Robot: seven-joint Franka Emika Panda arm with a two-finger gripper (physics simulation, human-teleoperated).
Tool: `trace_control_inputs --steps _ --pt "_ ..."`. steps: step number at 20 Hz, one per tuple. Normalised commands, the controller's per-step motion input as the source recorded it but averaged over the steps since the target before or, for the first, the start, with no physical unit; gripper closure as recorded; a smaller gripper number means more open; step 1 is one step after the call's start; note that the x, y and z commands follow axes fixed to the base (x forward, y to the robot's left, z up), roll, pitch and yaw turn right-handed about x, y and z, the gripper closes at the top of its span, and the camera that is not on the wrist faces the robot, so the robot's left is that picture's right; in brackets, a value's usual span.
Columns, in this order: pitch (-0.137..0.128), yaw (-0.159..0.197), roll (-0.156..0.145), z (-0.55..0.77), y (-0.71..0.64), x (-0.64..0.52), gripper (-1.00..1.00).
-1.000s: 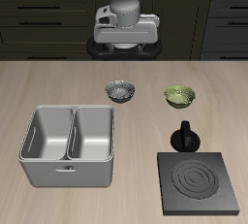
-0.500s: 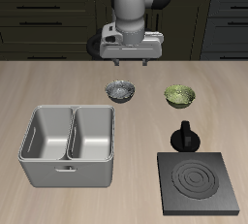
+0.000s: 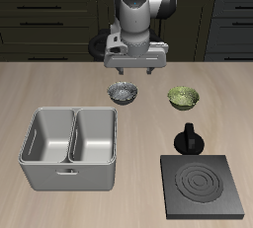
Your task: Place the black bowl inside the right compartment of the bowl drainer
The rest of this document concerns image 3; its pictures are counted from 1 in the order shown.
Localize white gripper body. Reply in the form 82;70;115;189
103;40;170;69

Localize black bowl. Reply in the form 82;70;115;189
106;81;139;106

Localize green bowl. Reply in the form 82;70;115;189
167;85;201;112

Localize round black stove knob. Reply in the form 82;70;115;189
173;122;206;156

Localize dark kitchen cupboards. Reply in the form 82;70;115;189
0;0;253;63

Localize white two-bin basket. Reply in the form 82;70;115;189
18;106;119;192

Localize dark grey stove plate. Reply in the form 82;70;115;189
159;154;246;221

